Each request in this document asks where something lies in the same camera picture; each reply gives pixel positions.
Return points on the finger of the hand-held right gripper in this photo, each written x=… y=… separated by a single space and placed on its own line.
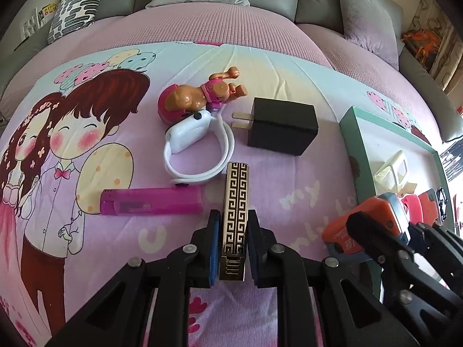
x=365 y=231
x=430 y=240

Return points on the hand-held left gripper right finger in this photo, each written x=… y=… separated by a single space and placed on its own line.
x=255 y=249

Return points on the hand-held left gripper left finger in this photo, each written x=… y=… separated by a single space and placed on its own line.
x=215 y=249

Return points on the gold patterned lighter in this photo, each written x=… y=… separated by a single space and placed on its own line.
x=235 y=206

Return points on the teal tray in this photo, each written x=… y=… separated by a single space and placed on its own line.
x=376 y=144

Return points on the red plastic item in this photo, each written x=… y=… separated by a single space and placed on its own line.
x=430 y=202

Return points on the cream toy car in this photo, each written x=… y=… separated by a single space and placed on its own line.
x=394 y=170

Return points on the printed blanket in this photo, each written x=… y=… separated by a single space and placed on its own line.
x=307 y=188

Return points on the pink lighter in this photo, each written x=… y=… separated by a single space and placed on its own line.
x=152 y=202

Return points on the white wrist watch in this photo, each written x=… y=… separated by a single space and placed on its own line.
x=186 y=133

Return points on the black charger adapter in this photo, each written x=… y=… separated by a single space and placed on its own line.
x=282 y=126

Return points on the brown toy dog figure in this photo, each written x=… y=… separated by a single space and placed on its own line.
x=188 y=97

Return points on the orange toy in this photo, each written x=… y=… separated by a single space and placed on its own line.
x=423 y=43

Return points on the purple grey velvet pillow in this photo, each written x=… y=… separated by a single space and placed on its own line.
x=365 y=18

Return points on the pink sofa cover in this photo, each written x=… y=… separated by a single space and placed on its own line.
x=224 y=21

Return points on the grey sofa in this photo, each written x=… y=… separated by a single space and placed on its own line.
x=314 y=0

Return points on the patterned pillow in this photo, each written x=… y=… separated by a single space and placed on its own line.
x=77 y=3

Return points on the yellow magazine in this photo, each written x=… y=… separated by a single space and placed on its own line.
x=49 y=12

